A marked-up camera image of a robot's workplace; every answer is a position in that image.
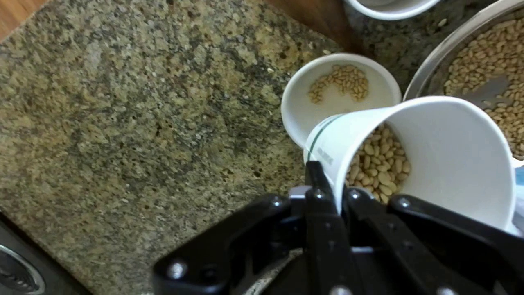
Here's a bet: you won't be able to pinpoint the tan grains in striped cup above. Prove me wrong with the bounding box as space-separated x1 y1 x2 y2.
344 123 413 206

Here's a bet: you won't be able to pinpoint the black electric stove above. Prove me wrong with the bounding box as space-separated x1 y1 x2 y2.
0 211 94 295

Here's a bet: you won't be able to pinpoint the tan grains in bowl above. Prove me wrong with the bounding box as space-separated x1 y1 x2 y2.
442 15 524 161

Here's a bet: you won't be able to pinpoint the green striped white paper cup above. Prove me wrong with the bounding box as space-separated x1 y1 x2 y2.
302 95 519 233

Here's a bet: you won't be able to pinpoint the silver metal bowl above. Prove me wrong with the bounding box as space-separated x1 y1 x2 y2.
401 0 524 162

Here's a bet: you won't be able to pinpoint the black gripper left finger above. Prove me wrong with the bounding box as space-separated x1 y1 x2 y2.
153 161 365 295

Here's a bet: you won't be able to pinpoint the large white printed mug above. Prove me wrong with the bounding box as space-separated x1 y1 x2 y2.
343 0 442 23

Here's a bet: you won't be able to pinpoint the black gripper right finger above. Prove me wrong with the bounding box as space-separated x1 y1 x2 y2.
343 187 524 295

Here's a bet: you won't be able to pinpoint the tan grains in plain cup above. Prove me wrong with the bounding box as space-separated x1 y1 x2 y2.
307 62 372 106

